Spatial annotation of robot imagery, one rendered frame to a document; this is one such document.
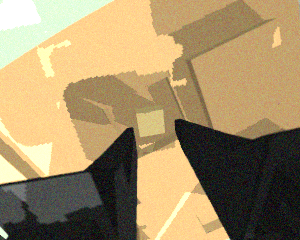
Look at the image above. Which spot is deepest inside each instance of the pale yellow block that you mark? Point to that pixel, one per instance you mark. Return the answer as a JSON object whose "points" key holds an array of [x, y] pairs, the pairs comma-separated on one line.
{"points": [[150, 120]]}

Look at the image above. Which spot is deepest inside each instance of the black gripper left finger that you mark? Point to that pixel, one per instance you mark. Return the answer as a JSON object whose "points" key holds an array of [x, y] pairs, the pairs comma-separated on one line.
{"points": [[105, 191]]}

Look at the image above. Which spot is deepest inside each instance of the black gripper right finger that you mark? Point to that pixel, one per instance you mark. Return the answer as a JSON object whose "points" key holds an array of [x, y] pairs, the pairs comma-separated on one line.
{"points": [[235, 172]]}

